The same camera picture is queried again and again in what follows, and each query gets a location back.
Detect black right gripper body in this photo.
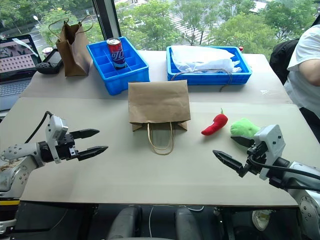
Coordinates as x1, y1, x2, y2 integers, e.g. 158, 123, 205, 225
243, 143, 266, 176

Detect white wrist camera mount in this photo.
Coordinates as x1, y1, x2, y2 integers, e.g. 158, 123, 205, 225
44, 115, 69, 165
253, 124, 286, 181

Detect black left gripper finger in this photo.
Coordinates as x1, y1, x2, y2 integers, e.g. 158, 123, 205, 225
76, 145, 109, 162
70, 128, 101, 140

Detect green plush toy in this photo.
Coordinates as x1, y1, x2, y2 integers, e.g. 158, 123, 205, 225
230, 117, 261, 146

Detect red chili pepper toy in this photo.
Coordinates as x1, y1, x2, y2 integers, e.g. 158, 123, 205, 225
201, 108, 229, 137

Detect grey laptop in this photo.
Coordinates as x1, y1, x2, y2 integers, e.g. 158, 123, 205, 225
0, 34, 43, 111

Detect black chair back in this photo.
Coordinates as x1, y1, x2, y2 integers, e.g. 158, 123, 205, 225
269, 38, 300, 86

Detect black handheld controller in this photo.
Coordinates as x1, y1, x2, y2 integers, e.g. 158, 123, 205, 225
35, 48, 64, 75

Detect white thin cable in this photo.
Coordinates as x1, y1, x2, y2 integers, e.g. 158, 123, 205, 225
148, 204, 161, 240

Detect white plastic bags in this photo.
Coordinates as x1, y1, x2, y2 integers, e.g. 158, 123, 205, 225
170, 45, 243, 74

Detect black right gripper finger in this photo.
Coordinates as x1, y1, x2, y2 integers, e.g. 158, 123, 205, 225
230, 135, 255, 149
212, 149, 246, 178

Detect dark window frame post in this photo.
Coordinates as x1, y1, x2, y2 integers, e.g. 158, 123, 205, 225
91, 0, 123, 51

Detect red and blue soda can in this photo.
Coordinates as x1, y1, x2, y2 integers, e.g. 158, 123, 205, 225
106, 37, 128, 70

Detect person in white shirt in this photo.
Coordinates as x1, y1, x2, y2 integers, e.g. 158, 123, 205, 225
283, 24, 320, 133

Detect flat brown paper bag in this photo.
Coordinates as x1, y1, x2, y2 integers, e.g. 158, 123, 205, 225
127, 79, 192, 155

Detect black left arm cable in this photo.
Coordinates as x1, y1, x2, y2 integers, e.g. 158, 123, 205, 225
24, 110, 54, 144

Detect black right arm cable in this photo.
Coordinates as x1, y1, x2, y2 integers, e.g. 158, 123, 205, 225
248, 153, 320, 174

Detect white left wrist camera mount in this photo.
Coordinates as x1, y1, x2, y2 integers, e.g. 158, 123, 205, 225
44, 115, 69, 165

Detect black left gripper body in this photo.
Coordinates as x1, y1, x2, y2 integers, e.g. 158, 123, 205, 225
56, 133, 80, 161

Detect blue divided plastic crate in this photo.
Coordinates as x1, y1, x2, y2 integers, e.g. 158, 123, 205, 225
86, 36, 151, 96

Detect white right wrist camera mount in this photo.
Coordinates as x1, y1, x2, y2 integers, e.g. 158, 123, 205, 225
253, 124, 286, 181

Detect blue shallow plastic crate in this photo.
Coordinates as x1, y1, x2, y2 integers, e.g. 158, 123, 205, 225
166, 45, 253, 86

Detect white sneaker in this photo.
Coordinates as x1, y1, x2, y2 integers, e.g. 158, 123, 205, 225
251, 209, 275, 232

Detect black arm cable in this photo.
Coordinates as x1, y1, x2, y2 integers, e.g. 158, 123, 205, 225
24, 110, 54, 144
248, 153, 320, 174

